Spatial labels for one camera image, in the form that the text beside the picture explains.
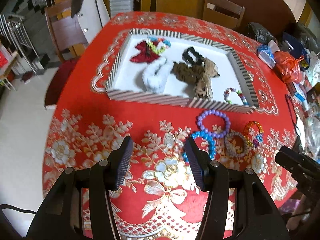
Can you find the small white table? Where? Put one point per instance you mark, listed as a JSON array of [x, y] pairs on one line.
[[10, 65]]

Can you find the round brown wooden board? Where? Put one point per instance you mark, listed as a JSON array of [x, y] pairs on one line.
[[262, 7]]

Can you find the dark red chair cushion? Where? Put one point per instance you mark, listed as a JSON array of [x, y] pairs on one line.
[[60, 80]]

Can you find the orange plastic bag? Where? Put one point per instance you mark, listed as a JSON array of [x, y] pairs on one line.
[[287, 65]]

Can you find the red gift bag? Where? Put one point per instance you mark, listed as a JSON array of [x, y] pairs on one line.
[[3, 58]]

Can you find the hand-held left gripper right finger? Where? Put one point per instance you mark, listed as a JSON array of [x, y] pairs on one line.
[[196, 165]]

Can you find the light blue fluffy scrunchie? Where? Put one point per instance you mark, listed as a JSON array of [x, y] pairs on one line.
[[153, 77]]

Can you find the beige lace bow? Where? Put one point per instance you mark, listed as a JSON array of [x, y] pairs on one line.
[[207, 80]]

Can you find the red floral tablecloth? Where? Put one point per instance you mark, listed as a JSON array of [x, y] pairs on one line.
[[100, 120]]

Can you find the black scrunchie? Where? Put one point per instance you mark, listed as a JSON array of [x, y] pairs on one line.
[[186, 55]]

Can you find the red satin bow clip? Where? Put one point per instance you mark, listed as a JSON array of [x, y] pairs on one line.
[[142, 52]]

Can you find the flat wooden board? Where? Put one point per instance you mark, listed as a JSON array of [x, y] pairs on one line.
[[180, 2]]

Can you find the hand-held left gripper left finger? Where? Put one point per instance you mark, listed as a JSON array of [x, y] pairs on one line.
[[123, 162]]

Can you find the light wooden chair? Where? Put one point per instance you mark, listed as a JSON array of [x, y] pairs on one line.
[[225, 3]]

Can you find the black plastic bag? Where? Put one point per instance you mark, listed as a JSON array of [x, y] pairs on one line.
[[260, 32]]

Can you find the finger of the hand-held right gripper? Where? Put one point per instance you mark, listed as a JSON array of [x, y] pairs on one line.
[[297, 167]]

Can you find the steel stair railing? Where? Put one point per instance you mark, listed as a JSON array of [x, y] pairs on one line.
[[15, 35]]

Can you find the grey coat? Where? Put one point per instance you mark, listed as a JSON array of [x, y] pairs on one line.
[[92, 12]]

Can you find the wooden chair with brown backrest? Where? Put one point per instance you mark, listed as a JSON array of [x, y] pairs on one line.
[[65, 32]]

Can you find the black white striped box tray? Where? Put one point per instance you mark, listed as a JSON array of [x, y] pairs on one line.
[[130, 75]]

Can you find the brown scrunchie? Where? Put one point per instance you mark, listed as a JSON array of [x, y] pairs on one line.
[[186, 72]]

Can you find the pair of dark shoes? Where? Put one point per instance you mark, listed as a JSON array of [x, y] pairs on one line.
[[27, 77]]

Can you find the pile of small packets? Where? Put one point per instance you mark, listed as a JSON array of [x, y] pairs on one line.
[[311, 100]]

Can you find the blue white packet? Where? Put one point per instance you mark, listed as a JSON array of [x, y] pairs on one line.
[[266, 55]]

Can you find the navy blue bag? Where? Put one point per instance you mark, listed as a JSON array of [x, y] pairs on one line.
[[292, 45]]

